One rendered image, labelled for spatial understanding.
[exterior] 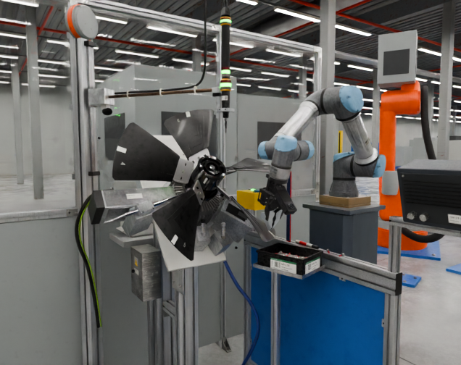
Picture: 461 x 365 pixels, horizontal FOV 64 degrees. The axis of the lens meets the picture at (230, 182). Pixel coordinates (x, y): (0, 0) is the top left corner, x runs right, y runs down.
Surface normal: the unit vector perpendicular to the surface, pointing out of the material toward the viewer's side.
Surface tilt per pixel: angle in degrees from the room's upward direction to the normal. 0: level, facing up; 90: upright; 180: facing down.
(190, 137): 61
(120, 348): 90
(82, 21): 90
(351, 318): 90
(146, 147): 82
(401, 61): 90
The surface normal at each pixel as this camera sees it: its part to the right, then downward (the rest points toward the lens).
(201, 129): -0.19, -0.52
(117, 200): 0.42, -0.59
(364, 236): 0.58, 0.07
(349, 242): -0.16, 0.08
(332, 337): -0.83, 0.05
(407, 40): -0.48, 0.07
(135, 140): 0.31, -0.15
